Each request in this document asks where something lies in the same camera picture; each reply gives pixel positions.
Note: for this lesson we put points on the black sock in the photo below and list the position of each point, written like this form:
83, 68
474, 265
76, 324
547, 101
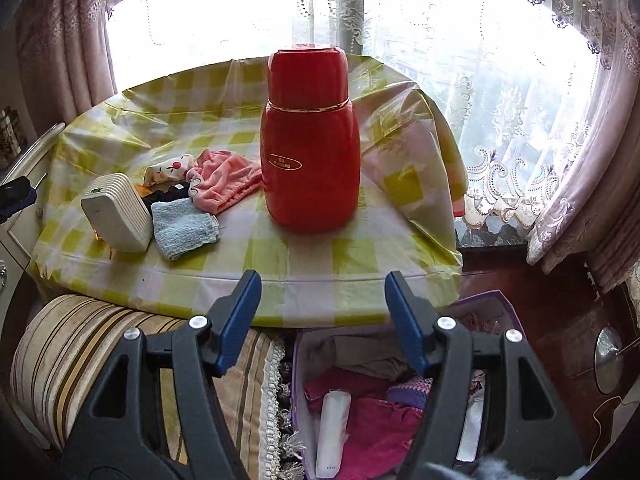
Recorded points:
170, 194

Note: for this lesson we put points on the dark glass bottle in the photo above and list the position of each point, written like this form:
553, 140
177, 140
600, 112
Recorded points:
7, 135

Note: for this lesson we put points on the red thermos flask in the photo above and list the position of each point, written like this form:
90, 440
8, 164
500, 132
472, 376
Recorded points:
310, 145

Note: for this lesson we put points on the white fruit print cloth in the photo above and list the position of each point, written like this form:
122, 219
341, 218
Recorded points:
167, 170

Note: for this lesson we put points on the striped fringed cushion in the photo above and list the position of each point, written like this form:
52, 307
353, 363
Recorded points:
75, 360

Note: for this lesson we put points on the purple cardboard box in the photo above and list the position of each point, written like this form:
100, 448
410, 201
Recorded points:
299, 385

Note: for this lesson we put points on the white lace sheer curtain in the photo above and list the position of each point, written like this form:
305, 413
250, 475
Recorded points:
500, 110

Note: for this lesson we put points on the green checked plastic tablecloth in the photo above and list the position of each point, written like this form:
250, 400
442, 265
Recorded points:
280, 260

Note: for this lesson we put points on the white tube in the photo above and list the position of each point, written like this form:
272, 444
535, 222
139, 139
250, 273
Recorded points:
332, 430

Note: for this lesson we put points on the taupe cloth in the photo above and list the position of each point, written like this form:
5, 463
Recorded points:
365, 355

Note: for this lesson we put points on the pleated beige curtain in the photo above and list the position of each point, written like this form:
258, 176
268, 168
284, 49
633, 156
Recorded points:
615, 260

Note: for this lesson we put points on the purple knitted sock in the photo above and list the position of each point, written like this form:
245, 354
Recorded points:
410, 391

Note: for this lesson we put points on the pink embroidered curtain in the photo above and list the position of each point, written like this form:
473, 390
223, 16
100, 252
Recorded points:
590, 160
65, 50

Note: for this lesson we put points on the pink plush hat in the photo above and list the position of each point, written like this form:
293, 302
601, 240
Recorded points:
225, 180

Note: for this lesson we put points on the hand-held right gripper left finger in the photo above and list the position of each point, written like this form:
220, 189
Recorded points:
237, 320

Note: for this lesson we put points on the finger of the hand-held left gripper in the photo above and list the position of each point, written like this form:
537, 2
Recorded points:
17, 195

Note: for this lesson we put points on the white ribbed device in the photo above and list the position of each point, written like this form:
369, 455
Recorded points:
117, 215

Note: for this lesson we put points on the round metal disc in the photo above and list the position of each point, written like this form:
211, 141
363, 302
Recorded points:
607, 355

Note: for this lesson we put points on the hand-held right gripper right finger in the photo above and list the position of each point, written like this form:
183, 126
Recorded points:
406, 320

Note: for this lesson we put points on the light blue towel cloth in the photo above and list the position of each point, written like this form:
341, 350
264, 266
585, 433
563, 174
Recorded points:
182, 227

